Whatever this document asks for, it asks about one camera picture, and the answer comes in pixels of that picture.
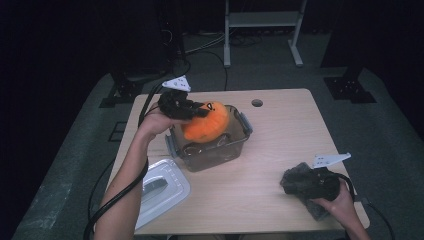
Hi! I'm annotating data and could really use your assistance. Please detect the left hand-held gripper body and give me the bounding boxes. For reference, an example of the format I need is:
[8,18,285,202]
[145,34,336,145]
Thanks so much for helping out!
[157,75,203,121]

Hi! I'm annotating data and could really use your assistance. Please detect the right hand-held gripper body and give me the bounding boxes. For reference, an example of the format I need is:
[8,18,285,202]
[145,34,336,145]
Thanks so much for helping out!
[304,152,352,202]

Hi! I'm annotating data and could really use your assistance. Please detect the orange plush toy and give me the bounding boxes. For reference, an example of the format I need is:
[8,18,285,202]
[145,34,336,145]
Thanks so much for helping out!
[181,100,230,144]

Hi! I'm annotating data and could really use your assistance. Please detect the grey fluffy cloth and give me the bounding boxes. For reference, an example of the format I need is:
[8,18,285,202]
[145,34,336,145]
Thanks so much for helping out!
[279,162,331,222]

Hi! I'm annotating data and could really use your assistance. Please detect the grey translucent storage box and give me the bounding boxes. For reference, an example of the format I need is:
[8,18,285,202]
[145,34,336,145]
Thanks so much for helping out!
[165,104,253,173]

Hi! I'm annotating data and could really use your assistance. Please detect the white box lid grey handle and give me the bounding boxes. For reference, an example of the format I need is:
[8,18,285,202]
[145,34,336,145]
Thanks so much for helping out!
[134,158,192,231]

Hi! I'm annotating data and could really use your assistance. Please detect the person's left hand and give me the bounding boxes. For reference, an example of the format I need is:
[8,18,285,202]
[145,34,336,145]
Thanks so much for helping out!
[137,102,183,141]

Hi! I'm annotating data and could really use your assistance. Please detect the person's right hand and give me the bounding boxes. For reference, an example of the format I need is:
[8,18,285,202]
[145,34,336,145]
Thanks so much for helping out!
[313,188,356,228]

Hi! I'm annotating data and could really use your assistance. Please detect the black stand base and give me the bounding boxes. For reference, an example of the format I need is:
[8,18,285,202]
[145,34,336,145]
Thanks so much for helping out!
[98,71,144,109]
[323,64,378,104]

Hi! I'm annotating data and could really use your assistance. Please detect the dark equipment stand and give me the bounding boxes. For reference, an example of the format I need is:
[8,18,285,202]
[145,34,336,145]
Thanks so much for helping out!
[156,0,188,66]

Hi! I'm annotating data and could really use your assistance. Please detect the white metal stand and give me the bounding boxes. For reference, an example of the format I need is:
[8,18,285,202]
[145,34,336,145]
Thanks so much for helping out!
[223,0,308,69]

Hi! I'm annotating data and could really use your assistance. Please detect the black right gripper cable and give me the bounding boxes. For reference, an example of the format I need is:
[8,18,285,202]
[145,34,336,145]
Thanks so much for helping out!
[334,172,356,201]

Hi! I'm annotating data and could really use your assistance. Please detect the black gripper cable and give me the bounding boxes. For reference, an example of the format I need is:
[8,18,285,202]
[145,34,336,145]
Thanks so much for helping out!
[83,81,168,240]
[334,172,356,201]

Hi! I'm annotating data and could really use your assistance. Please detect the black floor cable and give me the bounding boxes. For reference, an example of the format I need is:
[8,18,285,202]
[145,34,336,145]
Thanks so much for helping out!
[168,58,193,81]
[196,49,229,92]
[87,159,116,221]
[364,199,396,240]

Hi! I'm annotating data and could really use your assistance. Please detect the white floor cables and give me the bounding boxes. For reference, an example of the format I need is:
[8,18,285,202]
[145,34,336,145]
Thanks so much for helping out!
[184,31,228,54]

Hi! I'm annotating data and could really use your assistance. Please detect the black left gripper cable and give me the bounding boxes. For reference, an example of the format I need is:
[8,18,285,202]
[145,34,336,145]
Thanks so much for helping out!
[83,81,168,240]

